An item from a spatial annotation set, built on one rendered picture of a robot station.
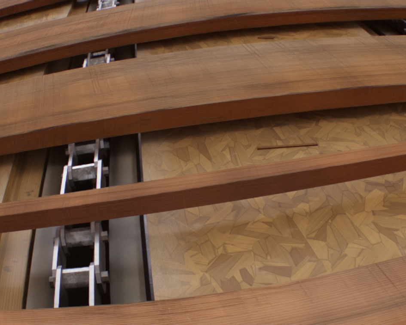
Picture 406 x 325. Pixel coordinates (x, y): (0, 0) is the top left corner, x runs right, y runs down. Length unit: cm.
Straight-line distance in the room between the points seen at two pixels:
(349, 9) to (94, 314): 85
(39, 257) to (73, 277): 9
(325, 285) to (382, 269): 5
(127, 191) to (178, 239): 6
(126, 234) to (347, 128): 30
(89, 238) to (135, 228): 6
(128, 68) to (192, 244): 38
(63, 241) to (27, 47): 61
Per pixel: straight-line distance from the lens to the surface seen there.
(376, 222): 62
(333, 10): 119
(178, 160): 75
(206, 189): 62
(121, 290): 59
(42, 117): 83
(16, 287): 64
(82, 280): 57
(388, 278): 48
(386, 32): 125
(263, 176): 63
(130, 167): 78
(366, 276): 48
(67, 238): 63
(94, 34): 115
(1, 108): 91
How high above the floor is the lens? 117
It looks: 28 degrees down
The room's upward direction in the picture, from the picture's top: 7 degrees counter-clockwise
